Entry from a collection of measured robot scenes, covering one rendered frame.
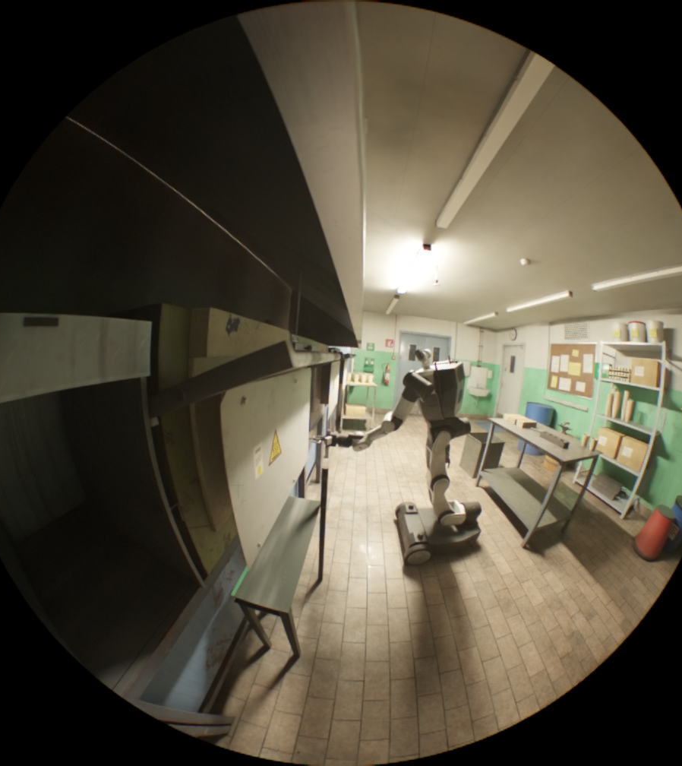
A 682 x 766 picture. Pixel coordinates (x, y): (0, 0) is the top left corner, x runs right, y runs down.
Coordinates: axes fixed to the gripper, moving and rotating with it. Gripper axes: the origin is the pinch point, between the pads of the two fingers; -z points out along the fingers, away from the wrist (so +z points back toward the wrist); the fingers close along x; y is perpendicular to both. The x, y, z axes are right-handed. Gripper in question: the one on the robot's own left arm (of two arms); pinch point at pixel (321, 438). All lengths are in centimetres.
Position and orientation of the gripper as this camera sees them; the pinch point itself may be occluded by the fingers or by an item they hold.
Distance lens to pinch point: 144.7
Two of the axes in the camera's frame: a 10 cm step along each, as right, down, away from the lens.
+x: 0.8, -9.9, -1.3
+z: 9.9, 0.9, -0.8
